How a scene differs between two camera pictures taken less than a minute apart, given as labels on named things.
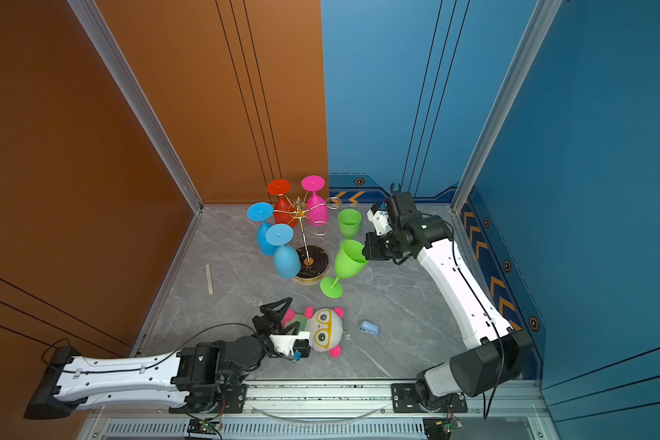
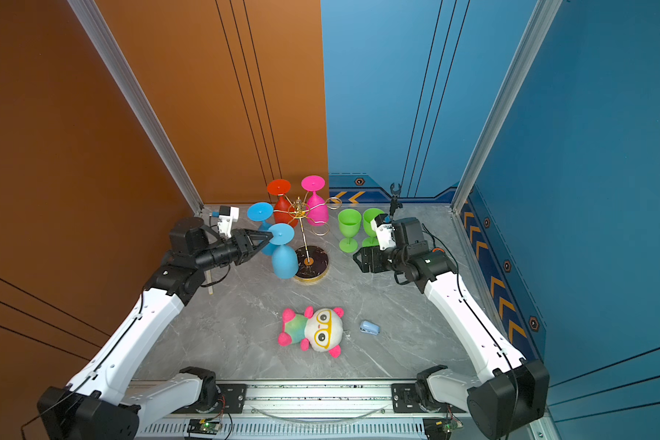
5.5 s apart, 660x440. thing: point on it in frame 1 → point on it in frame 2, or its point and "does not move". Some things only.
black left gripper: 273,327 → 240,238
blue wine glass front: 287,260 does not move
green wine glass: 349,261 → 371,240
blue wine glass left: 262,211 does not move
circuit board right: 440,428 does not move
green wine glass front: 349,222 does not move
